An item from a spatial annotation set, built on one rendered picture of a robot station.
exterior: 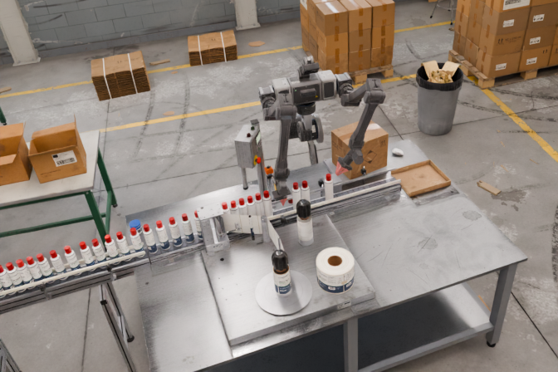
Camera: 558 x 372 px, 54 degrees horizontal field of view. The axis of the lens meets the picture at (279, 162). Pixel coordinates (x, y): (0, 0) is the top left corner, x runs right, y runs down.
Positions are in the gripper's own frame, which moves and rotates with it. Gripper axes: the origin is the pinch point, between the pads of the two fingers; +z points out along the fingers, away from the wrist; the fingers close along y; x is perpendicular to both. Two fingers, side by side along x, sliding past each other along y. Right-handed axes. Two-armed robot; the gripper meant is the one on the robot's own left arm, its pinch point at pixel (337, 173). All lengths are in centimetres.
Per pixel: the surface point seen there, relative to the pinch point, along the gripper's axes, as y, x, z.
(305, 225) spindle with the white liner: 33.5, -24.0, 23.6
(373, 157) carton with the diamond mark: -18.2, 32.0, -14.3
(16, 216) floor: -187, -110, 241
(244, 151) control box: 0, -64, 11
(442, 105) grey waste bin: -141, 174, -54
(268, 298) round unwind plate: 64, -39, 55
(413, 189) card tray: 9, 53, -15
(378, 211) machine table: 18.1, 30.4, 4.7
